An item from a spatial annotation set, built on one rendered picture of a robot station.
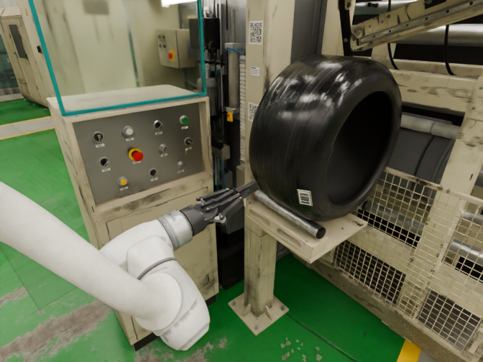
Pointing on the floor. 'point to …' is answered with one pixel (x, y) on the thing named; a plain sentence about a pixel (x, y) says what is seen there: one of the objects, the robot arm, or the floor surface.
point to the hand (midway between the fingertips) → (246, 189)
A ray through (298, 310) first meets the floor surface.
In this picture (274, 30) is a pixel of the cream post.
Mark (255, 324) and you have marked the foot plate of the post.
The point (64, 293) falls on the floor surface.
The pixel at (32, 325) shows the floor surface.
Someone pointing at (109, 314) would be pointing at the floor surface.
